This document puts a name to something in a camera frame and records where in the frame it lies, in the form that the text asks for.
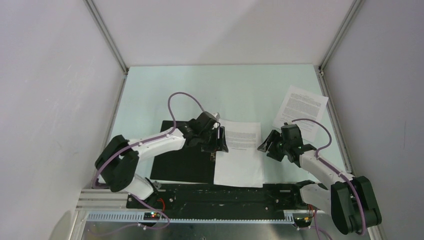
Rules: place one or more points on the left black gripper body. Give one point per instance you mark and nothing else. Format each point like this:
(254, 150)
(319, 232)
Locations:
(208, 138)

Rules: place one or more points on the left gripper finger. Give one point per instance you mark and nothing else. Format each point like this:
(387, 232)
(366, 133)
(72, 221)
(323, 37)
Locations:
(221, 140)
(209, 148)

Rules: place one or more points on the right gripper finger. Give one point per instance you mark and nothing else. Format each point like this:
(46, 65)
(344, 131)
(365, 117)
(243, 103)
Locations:
(275, 155)
(273, 136)

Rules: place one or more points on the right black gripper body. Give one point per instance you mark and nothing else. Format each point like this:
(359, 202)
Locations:
(281, 144)

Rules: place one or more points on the metal folder clip mechanism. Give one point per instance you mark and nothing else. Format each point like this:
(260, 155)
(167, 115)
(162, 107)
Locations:
(213, 156)

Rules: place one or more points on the red black clip folder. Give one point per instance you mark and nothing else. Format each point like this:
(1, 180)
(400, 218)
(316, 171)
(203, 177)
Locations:
(189, 164)

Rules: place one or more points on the printed paper sheet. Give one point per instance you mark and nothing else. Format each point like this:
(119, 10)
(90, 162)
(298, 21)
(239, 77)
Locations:
(243, 165)
(301, 104)

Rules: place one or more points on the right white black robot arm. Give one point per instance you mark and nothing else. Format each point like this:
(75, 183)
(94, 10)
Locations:
(349, 200)

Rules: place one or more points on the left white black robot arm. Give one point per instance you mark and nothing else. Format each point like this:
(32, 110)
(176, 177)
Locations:
(117, 164)

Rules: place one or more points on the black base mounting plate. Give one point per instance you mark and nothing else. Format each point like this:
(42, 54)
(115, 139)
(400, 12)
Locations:
(217, 202)

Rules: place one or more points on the right controller board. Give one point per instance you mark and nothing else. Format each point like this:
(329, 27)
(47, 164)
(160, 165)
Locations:
(302, 223)

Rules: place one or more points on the controller board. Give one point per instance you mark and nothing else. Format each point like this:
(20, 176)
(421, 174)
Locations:
(151, 215)
(302, 223)

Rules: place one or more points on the left controller board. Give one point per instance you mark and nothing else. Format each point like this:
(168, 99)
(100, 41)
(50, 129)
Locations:
(151, 215)

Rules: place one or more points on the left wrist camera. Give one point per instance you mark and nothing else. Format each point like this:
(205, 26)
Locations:
(216, 116)

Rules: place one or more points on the aluminium frame profile right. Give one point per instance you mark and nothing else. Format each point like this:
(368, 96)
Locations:
(341, 32)

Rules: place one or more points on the aluminium frame profile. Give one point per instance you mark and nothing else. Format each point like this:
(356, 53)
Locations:
(104, 31)
(341, 32)

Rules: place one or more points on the aluminium frame profile left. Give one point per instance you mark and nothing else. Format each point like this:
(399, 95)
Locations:
(104, 31)

